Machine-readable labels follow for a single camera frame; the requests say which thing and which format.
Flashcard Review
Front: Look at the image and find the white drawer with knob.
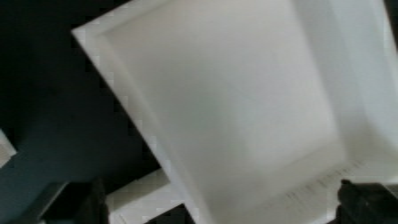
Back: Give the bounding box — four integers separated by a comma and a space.
72, 0, 398, 224

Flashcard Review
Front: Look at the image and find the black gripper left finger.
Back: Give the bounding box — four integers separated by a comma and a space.
19, 179, 108, 224

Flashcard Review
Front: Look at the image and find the white U-shaped table fence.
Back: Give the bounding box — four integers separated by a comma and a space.
10, 170, 181, 224

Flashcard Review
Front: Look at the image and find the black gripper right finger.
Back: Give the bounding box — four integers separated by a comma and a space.
335, 180, 398, 224

